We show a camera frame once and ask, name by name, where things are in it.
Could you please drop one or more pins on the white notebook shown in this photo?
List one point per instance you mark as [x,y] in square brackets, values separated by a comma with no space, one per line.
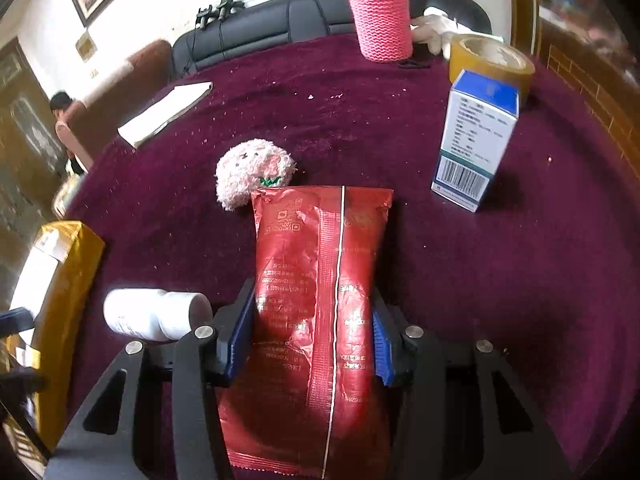
[165,112]

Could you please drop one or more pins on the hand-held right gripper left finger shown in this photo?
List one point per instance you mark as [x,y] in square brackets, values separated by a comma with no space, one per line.
[240,332]

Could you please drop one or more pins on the pink plush ball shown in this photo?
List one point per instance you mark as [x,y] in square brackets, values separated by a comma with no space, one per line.
[250,170]

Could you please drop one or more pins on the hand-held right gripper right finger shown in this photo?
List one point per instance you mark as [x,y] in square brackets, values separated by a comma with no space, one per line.
[382,347]

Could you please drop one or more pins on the pink knitted sleeve bottle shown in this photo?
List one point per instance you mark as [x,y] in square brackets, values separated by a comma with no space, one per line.
[380,15]

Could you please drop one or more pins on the black leather sofa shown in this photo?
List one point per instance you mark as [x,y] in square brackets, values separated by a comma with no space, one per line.
[280,25]

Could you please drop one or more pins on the brown packing tape roll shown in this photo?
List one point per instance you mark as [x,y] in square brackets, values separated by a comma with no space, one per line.
[520,72]

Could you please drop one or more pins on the blue and white medicine box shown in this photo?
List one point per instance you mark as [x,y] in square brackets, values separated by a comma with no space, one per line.
[475,145]

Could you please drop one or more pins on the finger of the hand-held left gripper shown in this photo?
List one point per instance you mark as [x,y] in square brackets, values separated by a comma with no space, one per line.
[20,385]
[15,321]

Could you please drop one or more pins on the red foil packet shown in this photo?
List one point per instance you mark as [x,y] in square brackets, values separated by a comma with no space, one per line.
[310,285]

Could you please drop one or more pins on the black device on sofa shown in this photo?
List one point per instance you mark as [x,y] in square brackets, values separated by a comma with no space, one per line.
[217,12]

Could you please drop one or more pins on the large white plastic bottle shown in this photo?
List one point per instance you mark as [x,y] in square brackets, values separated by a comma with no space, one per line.
[155,315]

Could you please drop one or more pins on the brown upholstered chair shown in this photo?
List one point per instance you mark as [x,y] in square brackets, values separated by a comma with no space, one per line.
[135,80]

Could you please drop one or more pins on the large yellow package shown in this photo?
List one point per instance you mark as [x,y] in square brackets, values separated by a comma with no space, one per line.
[70,285]

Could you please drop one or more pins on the wooden cabinet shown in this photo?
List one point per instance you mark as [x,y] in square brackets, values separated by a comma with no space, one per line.
[590,75]

